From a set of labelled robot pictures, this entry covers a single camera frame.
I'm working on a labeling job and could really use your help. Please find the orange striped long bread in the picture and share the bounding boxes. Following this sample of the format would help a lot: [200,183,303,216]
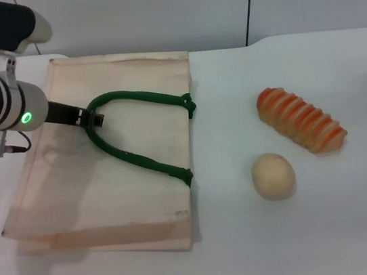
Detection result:
[253,77,351,164]

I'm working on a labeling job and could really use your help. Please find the black left arm connector cable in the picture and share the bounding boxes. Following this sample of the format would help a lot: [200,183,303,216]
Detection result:
[0,127,33,158]

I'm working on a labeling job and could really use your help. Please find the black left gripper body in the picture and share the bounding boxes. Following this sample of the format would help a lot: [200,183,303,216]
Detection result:
[43,97,84,131]

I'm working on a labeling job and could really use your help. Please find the cream tote bag green handles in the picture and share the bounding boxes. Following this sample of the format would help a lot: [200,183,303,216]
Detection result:
[0,39,217,275]

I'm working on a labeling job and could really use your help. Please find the thin dark vertical wall strip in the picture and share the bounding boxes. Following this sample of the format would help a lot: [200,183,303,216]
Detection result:
[238,0,265,47]

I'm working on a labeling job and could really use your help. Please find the round beige egg yolk pastry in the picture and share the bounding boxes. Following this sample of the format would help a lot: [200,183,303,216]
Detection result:
[249,149,299,205]

